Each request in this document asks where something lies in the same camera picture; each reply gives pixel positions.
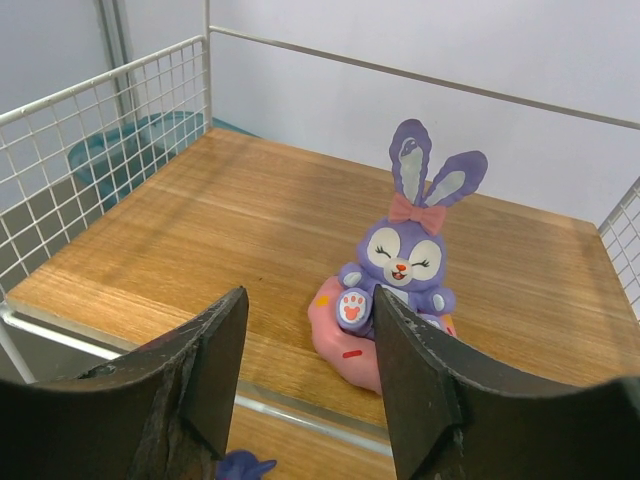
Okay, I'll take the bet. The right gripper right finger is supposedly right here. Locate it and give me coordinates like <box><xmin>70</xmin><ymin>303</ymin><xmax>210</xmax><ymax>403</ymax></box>
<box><xmin>373</xmin><ymin>288</ymin><xmax>639</xmax><ymax>479</ymax></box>

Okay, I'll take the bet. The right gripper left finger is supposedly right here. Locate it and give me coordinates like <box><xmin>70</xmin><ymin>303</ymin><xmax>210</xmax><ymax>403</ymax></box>
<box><xmin>1</xmin><ymin>287</ymin><xmax>249</xmax><ymax>479</ymax></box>

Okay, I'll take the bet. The purple bunny pink donut toy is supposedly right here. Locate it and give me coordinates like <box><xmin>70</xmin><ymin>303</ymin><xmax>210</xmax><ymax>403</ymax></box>
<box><xmin>307</xmin><ymin>119</ymin><xmax>488</xmax><ymax>393</ymax></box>

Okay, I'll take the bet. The blue stitch toy figure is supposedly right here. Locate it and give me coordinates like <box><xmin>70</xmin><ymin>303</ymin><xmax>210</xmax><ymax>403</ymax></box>
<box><xmin>215</xmin><ymin>449</ymin><xmax>277</xmax><ymax>480</ymax></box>

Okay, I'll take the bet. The teal plastic bin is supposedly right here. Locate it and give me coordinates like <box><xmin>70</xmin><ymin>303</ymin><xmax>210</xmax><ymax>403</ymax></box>
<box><xmin>67</xmin><ymin>110</ymin><xmax>205</xmax><ymax>210</ymax></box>

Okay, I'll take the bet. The white wire wooden shelf rack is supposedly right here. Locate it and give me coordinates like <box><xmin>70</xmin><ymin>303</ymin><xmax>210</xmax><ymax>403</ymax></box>
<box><xmin>1</xmin><ymin>26</ymin><xmax>639</xmax><ymax>479</ymax></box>

